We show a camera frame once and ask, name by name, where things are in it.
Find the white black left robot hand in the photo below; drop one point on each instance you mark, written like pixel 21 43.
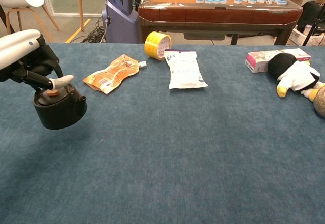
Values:
pixel 17 48

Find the black teapot with orange knob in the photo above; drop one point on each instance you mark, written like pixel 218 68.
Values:
pixel 61 109

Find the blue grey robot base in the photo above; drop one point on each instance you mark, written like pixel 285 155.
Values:
pixel 122 18

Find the orange spouted snack pouch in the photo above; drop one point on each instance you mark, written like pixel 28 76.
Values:
pixel 114 75

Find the white snack bag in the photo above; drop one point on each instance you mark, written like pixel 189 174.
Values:
pixel 184 70

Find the black bag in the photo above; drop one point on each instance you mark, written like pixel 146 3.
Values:
pixel 311 15

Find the wooden pole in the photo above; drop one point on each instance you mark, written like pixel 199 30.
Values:
pixel 80 5

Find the yellow tape roll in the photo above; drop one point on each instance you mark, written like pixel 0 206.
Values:
pixel 152 45

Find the brown mahjong table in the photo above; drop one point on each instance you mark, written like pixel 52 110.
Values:
pixel 215 14

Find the blue table cloth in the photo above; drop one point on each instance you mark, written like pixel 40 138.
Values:
pixel 177 170

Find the pink and white carton box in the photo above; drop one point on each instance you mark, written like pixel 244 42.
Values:
pixel 259 61

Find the white dotted mahjong tile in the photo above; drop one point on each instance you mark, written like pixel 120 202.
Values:
pixel 269 0

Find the white printed floor box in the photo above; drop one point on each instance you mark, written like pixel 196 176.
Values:
pixel 297 37

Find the black white penguin plush toy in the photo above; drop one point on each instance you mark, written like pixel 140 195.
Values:
pixel 297 75

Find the black tripod leg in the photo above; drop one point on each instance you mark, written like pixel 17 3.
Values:
pixel 313 31

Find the tan round speckled object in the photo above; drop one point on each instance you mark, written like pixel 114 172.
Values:
pixel 320 103

